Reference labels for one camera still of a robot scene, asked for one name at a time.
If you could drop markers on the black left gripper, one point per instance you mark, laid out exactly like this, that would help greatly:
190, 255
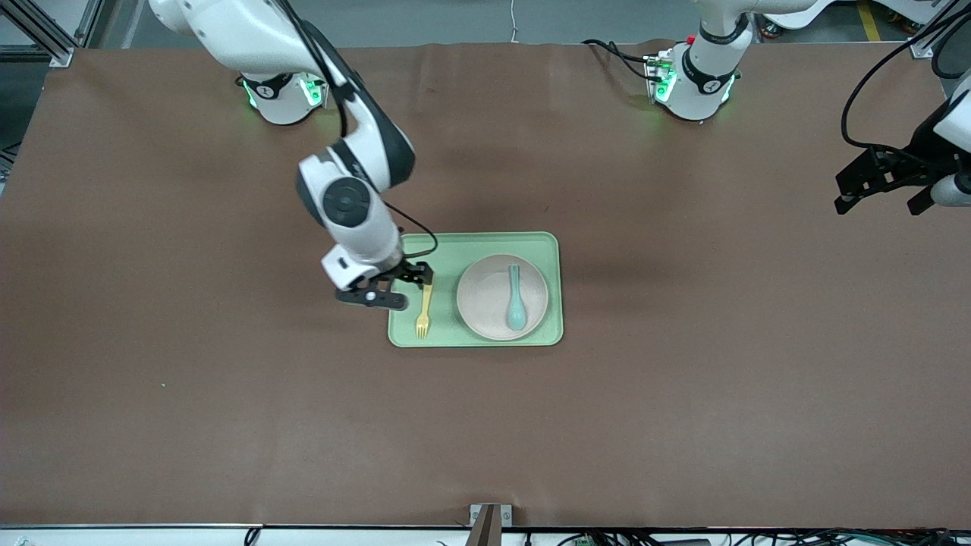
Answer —
916, 158

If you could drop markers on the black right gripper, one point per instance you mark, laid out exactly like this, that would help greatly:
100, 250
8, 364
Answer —
410, 271

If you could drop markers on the yellow plastic fork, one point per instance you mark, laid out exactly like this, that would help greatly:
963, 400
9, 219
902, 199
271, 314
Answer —
423, 315

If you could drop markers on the beige round plate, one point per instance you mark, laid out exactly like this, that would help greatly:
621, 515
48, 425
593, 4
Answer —
485, 303

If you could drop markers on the teal plastic spoon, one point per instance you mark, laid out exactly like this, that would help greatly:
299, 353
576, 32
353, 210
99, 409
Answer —
516, 315

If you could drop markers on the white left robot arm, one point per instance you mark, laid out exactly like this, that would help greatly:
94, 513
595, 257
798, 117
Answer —
698, 91

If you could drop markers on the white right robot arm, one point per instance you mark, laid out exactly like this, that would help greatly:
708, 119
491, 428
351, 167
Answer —
349, 201

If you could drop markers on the light green plastic tray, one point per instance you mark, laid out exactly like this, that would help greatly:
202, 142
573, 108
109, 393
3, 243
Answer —
446, 303

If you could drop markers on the brown table cover sheet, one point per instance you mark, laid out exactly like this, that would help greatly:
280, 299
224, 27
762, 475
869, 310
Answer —
227, 341

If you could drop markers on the aluminium frame profile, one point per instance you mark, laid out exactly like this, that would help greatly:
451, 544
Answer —
45, 38
922, 47

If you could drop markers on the small metal bracket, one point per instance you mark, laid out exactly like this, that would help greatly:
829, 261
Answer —
506, 516

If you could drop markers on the white table edge rail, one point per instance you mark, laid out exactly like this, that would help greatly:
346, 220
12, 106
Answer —
152, 537

